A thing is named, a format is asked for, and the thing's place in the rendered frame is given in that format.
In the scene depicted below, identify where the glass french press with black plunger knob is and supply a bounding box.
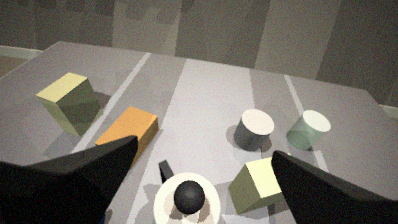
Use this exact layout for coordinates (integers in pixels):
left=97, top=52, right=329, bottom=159
left=154, top=160, right=220, bottom=224

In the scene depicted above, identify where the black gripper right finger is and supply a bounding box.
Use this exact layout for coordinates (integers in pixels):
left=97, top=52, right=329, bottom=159
left=270, top=150, right=398, bottom=224

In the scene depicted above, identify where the orange rectangular block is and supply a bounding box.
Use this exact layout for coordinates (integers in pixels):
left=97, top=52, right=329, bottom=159
left=94, top=106, right=159, bottom=169

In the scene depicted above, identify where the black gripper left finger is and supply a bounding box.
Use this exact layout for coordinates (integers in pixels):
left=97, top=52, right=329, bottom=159
left=0, top=135, right=138, bottom=224

